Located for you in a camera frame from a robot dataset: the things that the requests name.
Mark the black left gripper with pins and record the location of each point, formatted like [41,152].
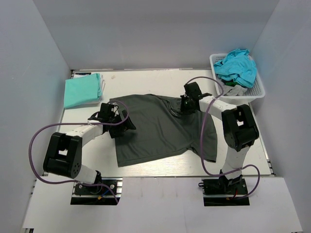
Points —
[127,124]

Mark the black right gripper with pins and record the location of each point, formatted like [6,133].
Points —
[183,108]

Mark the dark grey t-shirt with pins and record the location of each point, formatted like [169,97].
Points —
[162,131]

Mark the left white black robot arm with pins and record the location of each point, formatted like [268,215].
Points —
[64,153]

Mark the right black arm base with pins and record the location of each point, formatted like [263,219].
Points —
[216,193]

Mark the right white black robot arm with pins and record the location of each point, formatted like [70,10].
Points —
[239,127]

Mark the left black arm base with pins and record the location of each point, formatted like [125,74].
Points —
[97,195]

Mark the crumpled grey white t-shirt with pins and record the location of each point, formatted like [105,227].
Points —
[236,90]

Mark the green garment in basket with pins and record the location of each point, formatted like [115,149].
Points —
[231,84]

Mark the folded mint green t-shirt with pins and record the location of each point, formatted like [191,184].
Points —
[83,90]

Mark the crumpled cyan t-shirt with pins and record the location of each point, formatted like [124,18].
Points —
[237,67]

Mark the white plastic laundry basket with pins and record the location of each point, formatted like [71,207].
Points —
[256,92]

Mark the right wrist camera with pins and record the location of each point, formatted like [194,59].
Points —
[193,91]

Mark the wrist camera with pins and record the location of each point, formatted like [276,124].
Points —
[193,91]
[106,114]

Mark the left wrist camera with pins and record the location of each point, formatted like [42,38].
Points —
[106,114]

